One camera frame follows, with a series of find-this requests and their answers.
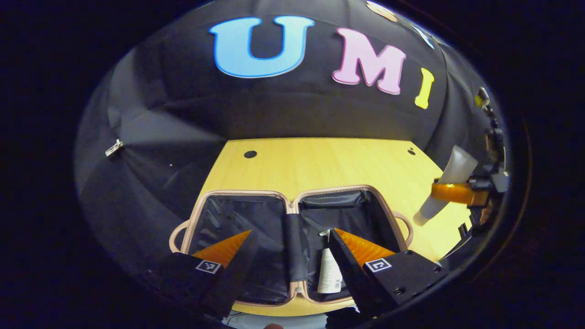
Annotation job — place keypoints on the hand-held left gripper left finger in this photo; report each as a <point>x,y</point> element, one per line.
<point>235,278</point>

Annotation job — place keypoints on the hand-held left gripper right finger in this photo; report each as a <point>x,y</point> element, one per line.
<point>349,274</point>

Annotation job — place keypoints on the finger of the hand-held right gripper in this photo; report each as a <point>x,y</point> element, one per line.
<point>450,193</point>

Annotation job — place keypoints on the white squeeze tube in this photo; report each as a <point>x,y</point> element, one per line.
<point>452,178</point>

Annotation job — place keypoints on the white pump bottle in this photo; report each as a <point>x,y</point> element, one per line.
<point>328,274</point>

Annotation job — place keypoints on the pink suitcase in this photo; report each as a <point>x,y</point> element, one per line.
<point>260,219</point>

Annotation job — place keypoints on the black backdrop cloth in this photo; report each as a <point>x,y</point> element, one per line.
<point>292,109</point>

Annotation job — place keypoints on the white clip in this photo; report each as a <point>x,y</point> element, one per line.
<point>114,148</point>

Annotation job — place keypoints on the black table bracket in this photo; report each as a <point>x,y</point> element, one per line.
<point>464,230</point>

